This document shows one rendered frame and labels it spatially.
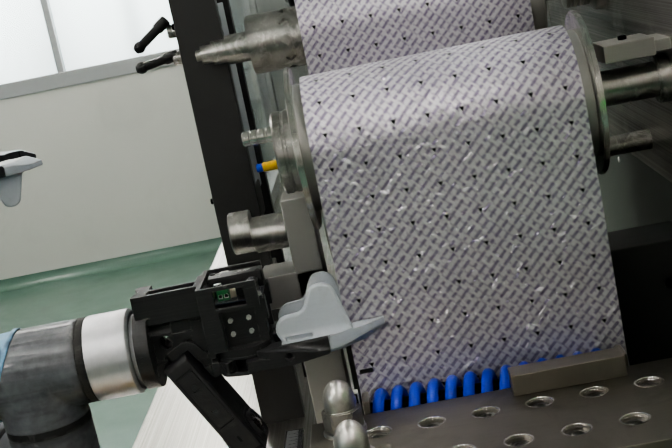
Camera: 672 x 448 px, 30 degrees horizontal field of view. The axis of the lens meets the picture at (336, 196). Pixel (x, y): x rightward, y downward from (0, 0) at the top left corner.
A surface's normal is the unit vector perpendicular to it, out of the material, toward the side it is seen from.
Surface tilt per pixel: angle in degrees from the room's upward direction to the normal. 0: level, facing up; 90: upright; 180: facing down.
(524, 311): 90
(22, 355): 57
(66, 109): 90
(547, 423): 0
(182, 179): 90
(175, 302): 90
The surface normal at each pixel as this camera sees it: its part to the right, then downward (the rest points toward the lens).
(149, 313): -0.01, 0.19
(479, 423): -0.20, -0.96
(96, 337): -0.15, -0.56
